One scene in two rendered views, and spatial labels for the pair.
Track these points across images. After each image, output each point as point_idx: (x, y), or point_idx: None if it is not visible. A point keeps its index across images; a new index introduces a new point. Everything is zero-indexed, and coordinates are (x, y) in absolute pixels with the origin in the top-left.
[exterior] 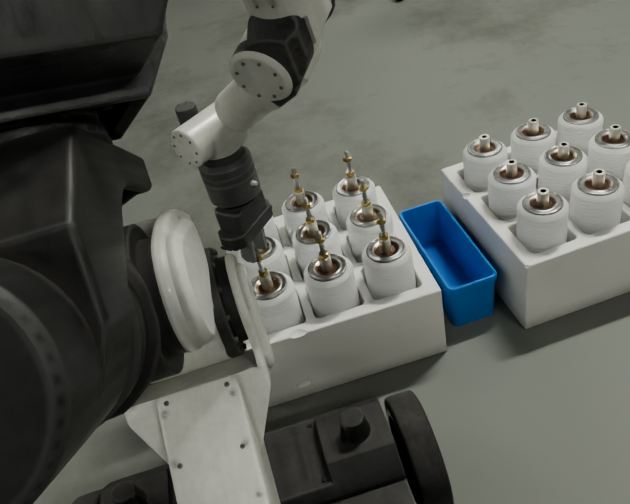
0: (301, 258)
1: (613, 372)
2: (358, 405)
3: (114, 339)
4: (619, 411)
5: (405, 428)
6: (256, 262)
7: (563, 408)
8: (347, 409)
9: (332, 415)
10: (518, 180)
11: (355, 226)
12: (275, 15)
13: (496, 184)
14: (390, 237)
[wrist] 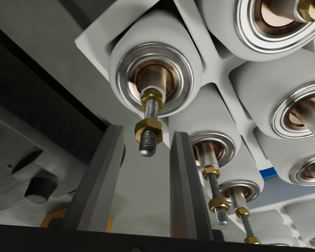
0: (259, 81)
1: None
2: (69, 176)
3: None
4: (167, 191)
5: (72, 194)
6: (230, 19)
7: (164, 178)
8: (38, 197)
9: (45, 170)
10: (313, 243)
11: (297, 161)
12: None
13: None
14: (256, 194)
